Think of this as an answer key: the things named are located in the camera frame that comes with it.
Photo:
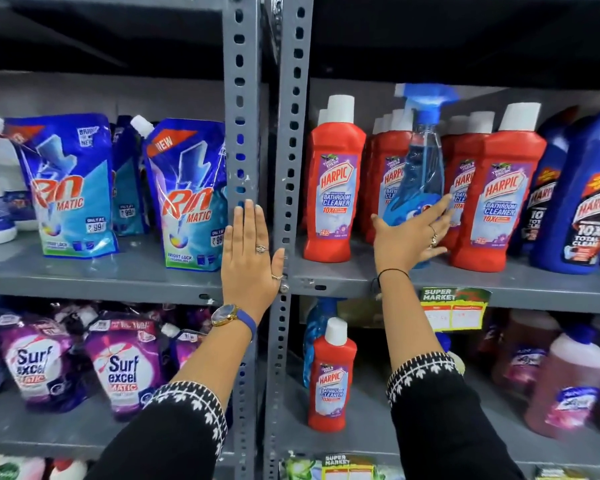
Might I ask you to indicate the person's right little finger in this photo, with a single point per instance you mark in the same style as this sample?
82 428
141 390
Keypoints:
434 253

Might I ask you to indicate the person's right middle finger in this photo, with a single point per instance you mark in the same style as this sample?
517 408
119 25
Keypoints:
441 222

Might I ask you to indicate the person's left little finger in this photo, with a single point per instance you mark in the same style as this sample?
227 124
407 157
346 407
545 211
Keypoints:
227 244

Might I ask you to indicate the white-capped blue bottle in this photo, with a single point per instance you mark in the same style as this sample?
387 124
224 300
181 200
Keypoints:
450 352

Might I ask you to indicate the grey slotted metal shelf rack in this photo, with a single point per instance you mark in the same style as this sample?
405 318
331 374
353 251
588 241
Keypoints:
241 94
292 119

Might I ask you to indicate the person's left hand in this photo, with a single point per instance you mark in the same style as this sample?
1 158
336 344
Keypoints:
247 274

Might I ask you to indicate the person's right forearm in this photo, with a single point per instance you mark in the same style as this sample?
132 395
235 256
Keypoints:
410 319

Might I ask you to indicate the person's left forearm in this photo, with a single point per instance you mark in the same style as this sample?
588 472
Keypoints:
215 364

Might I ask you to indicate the person's right hand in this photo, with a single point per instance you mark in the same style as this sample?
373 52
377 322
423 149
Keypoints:
402 244

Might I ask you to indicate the blue glass cleaner spray bottle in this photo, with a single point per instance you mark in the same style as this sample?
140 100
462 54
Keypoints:
422 169

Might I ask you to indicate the white bottle with green label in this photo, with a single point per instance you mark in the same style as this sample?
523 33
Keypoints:
15 469

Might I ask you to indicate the black embroidered sleeve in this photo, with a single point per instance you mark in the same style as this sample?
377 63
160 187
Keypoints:
170 434
445 424

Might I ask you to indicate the red white-capped bathroom cleaner bottle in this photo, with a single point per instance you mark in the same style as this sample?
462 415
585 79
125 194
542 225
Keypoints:
331 379

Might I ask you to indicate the person's right thumb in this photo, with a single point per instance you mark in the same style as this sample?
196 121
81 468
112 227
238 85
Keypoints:
380 226

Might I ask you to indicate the blue toilet cleaner bottle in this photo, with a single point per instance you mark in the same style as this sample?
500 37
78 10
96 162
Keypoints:
580 209
542 194

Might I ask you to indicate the person's left middle finger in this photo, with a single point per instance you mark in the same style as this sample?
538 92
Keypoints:
250 227

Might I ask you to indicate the green yellow shelf price label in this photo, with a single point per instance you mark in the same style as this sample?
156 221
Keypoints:
347 468
452 307

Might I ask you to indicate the row of red cleaner bottles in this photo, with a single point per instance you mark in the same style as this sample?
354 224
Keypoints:
500 194

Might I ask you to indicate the green packet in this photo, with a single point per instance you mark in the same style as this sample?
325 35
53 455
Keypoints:
300 469

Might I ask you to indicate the blue spray refill bottle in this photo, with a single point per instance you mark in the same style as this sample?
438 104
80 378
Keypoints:
314 329

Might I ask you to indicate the white bottle with red cap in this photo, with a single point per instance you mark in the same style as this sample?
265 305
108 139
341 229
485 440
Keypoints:
70 470

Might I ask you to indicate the person's left thumb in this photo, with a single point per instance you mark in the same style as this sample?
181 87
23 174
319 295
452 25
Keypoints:
278 267

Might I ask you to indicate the blue detergent refill pouch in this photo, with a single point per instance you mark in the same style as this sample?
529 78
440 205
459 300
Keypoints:
190 194
70 194
127 194

